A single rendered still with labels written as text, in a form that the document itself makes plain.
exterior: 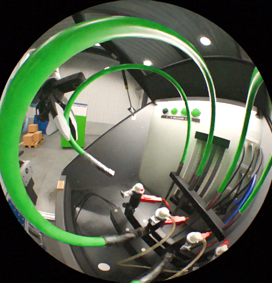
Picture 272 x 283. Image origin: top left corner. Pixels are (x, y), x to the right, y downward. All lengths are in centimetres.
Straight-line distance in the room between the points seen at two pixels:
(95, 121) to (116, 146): 618
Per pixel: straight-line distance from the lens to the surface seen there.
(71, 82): 25
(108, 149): 46
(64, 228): 35
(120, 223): 30
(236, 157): 22
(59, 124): 19
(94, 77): 21
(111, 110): 685
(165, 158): 48
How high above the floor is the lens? 126
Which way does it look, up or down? 11 degrees down
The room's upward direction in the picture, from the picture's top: 11 degrees clockwise
